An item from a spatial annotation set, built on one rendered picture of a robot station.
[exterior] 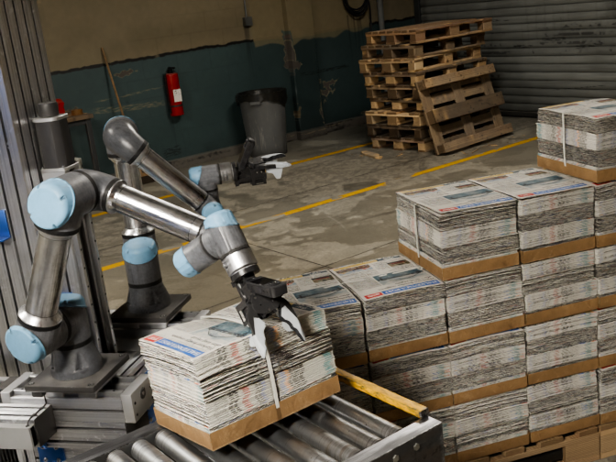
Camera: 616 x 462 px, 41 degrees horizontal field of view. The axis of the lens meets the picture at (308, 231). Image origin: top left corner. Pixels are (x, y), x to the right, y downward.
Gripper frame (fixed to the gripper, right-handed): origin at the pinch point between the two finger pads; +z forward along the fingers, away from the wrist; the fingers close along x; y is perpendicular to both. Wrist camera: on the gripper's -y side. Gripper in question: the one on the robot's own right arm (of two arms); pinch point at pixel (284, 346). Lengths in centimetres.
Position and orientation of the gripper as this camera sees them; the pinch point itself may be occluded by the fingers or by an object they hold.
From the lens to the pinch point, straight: 190.0
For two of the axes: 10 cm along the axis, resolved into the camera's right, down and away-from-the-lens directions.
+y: -4.2, 4.0, 8.1
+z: 4.4, 8.7, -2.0
